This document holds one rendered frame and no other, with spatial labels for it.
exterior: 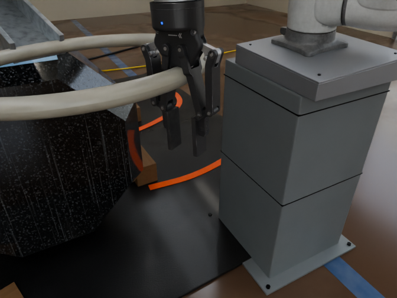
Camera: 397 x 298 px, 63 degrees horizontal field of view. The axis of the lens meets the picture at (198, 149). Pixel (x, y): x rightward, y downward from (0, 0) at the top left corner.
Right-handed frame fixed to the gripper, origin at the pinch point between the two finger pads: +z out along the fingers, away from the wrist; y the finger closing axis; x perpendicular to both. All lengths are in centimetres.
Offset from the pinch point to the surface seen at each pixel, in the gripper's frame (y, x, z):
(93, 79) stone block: 67, -37, 9
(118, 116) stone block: 60, -40, 23
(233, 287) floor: 11, -40, 87
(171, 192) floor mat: 65, -72, 80
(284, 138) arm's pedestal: -1, -50, 23
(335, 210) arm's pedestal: -17, -75, 63
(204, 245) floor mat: 31, -51, 84
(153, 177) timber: 78, -75, 76
